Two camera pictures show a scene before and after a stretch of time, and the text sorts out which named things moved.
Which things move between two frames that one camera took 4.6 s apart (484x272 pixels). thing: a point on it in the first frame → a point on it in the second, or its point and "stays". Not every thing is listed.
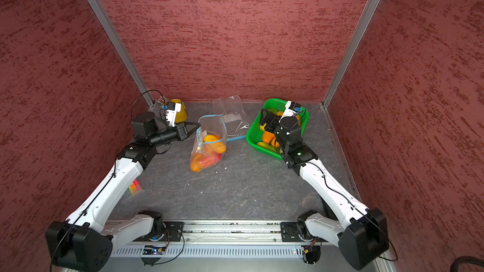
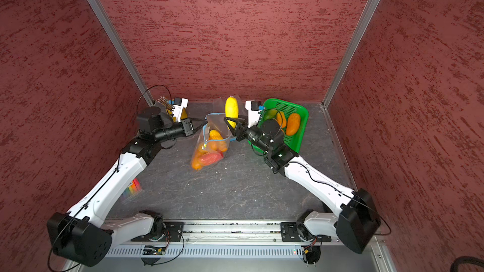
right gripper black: [273, 119] → [241, 130]
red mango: [209, 160] stays
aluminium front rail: [149, 232] stays
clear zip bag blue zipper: [211, 142] stays
